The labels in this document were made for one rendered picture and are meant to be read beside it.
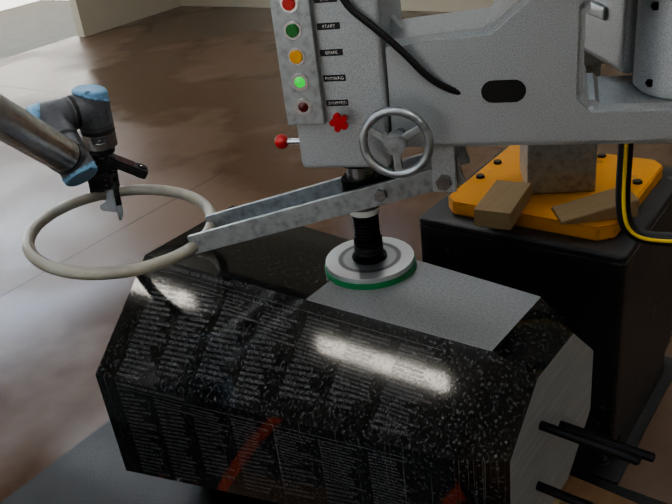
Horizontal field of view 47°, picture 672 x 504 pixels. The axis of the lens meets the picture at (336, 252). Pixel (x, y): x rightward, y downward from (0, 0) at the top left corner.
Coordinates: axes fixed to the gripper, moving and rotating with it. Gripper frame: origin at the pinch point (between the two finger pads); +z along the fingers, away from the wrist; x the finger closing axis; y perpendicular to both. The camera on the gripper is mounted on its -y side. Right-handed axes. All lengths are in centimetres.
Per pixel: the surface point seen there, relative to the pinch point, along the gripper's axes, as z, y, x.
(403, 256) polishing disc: -6, -63, 60
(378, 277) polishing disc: -6, -54, 67
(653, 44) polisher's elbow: -60, -99, 90
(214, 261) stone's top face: 1.1, -21.1, 35.3
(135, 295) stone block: 10.7, -0.1, 29.3
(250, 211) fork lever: -11.8, -31.4, 36.1
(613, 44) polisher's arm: -55, -102, 74
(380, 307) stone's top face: -3, -52, 75
